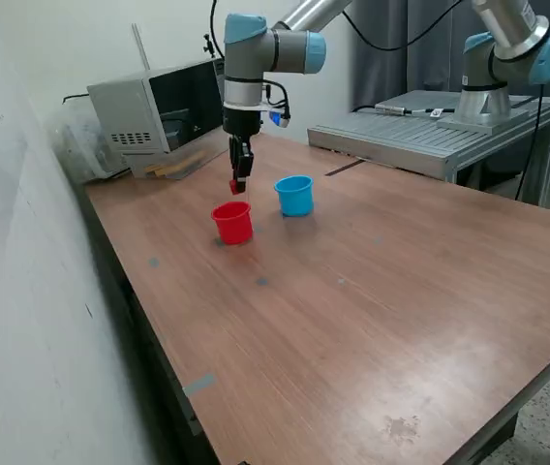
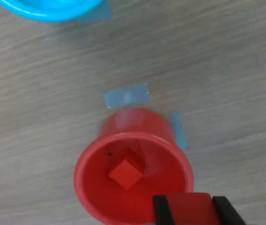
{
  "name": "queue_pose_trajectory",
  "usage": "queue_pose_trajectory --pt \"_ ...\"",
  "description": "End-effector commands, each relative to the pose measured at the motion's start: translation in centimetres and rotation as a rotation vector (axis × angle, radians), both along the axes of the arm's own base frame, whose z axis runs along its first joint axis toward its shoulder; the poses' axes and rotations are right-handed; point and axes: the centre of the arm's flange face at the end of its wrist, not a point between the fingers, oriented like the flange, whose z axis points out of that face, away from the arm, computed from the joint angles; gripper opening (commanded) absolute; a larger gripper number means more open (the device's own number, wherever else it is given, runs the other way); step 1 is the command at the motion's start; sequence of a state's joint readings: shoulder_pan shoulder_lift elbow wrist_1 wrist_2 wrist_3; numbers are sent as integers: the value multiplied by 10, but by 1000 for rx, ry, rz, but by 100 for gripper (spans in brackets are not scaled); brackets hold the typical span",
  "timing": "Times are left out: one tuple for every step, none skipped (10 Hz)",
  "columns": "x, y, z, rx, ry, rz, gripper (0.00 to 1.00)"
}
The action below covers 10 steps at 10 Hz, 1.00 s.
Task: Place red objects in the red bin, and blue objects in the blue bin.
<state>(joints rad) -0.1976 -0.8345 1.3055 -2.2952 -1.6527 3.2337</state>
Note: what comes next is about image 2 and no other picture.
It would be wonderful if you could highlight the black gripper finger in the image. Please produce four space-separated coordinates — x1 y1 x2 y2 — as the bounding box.
212 196 248 225
153 195 176 225

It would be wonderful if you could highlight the red cube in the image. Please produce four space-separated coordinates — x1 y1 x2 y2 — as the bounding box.
167 192 220 225
108 149 147 190

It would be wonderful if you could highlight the red plastic cup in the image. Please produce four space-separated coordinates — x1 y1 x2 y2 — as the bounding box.
74 109 194 225

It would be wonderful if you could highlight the narrow grey-blue tape piece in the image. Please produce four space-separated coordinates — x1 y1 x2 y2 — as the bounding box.
170 111 189 150

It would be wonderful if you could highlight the tiny grey tape piece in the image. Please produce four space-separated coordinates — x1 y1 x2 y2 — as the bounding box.
103 82 152 109

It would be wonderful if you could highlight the light blue tape piece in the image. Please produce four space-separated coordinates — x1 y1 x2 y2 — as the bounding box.
76 0 112 24

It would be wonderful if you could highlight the light blue plastic cup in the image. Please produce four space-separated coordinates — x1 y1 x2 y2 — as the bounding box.
0 0 103 23

